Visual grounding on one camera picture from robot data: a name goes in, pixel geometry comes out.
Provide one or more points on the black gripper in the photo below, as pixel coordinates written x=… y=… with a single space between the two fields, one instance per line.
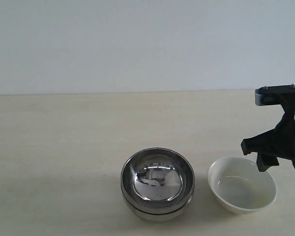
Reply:
x=279 y=141

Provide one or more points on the white ceramic bowl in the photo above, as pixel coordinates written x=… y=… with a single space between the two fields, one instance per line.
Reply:
x=239 y=187

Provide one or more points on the ribbed stainless steel bowl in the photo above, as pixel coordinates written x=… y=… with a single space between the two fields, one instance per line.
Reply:
x=157 y=177

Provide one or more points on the smooth stainless steel bowl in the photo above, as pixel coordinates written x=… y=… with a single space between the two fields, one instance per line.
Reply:
x=158 y=214

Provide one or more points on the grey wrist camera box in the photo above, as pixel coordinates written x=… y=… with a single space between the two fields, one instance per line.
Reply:
x=275 y=95

